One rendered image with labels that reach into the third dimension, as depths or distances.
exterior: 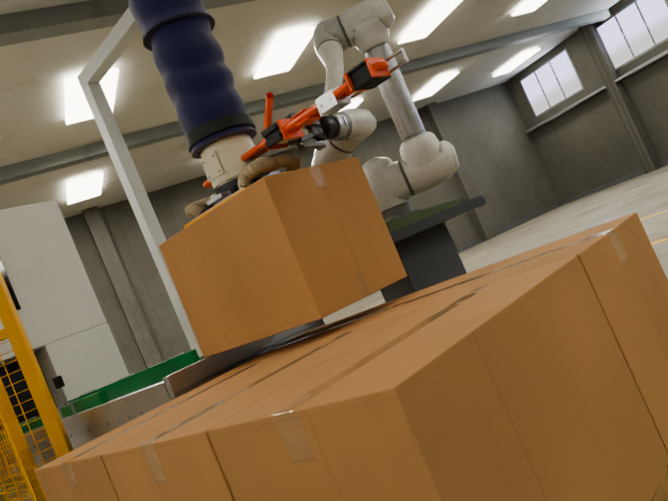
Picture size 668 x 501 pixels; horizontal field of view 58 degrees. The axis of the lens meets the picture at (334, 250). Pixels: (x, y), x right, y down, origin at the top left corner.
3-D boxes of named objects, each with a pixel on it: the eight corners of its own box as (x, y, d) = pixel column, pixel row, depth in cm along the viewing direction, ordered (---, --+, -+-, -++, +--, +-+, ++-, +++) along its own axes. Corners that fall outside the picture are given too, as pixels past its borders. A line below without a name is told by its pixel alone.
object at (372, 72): (350, 91, 153) (342, 74, 153) (367, 90, 158) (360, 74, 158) (374, 76, 147) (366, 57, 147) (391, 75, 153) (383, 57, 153)
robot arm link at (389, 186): (376, 220, 254) (356, 172, 256) (417, 202, 250) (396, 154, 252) (370, 217, 238) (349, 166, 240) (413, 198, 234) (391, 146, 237)
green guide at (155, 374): (68, 416, 384) (63, 403, 384) (83, 409, 392) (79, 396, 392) (197, 368, 276) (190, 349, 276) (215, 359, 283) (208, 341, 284)
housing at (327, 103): (319, 115, 162) (312, 100, 162) (335, 114, 167) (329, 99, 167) (337, 103, 157) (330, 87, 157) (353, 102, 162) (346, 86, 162)
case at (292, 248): (203, 358, 199) (157, 246, 200) (289, 318, 227) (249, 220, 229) (321, 318, 157) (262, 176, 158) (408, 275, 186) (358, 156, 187)
